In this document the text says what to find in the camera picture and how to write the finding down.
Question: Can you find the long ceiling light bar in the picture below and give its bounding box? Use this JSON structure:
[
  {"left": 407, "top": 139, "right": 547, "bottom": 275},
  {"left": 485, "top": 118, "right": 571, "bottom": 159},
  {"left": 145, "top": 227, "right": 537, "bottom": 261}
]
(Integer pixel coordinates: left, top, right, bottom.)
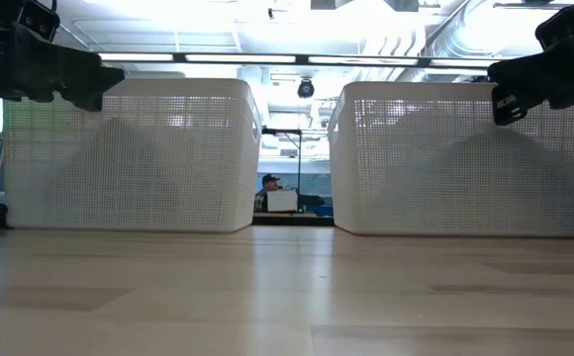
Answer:
[{"left": 96, "top": 48, "right": 506, "bottom": 70}]

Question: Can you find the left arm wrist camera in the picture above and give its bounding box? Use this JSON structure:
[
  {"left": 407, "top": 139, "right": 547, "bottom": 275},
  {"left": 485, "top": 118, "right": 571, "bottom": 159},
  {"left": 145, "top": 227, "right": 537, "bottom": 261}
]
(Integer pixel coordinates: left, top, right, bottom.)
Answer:
[{"left": 18, "top": 0, "right": 61, "bottom": 43}]

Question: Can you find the person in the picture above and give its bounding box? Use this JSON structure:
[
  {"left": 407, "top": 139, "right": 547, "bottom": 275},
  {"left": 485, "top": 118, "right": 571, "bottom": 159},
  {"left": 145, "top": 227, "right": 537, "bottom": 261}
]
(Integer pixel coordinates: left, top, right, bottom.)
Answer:
[{"left": 253, "top": 172, "right": 284, "bottom": 214}]

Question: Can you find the black hanging camera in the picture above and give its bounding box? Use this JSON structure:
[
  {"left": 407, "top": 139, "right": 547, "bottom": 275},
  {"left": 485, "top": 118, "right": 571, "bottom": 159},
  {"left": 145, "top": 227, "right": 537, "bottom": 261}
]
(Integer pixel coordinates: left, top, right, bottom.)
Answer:
[{"left": 296, "top": 77, "right": 316, "bottom": 100}]

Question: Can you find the white mesh laundry basket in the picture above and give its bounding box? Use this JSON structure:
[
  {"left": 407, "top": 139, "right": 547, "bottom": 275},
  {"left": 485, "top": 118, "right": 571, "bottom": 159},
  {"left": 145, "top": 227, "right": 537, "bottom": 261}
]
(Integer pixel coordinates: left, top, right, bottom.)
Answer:
[
  {"left": 327, "top": 81, "right": 574, "bottom": 238},
  {"left": 1, "top": 76, "right": 263, "bottom": 234}
]

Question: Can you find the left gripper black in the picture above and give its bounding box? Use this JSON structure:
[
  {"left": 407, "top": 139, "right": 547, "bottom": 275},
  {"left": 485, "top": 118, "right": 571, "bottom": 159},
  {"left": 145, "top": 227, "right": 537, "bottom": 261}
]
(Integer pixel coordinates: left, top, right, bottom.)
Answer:
[{"left": 0, "top": 0, "right": 126, "bottom": 113}]

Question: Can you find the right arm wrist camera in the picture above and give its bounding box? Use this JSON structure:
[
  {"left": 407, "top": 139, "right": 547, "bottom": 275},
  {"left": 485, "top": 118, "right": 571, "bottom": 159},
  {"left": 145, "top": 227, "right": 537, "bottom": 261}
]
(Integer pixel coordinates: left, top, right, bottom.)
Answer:
[{"left": 534, "top": 3, "right": 574, "bottom": 51}]

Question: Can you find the white box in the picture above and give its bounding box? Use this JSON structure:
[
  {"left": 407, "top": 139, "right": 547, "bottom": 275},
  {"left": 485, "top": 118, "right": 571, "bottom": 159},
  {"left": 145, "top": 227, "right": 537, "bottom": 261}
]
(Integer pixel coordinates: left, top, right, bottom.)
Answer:
[{"left": 265, "top": 190, "right": 299, "bottom": 214}]

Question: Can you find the black background stand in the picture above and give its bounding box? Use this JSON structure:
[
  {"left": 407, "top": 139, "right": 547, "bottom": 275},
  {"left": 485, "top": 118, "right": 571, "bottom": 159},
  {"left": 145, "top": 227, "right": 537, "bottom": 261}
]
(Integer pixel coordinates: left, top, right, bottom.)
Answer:
[{"left": 261, "top": 127, "right": 304, "bottom": 214}]

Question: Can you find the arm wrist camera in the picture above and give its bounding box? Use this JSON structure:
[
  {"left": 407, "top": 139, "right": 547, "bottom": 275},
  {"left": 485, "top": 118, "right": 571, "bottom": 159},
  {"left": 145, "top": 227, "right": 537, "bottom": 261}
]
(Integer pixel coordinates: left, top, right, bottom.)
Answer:
[
  {"left": 534, "top": 3, "right": 574, "bottom": 51},
  {"left": 18, "top": 0, "right": 61, "bottom": 43}
]

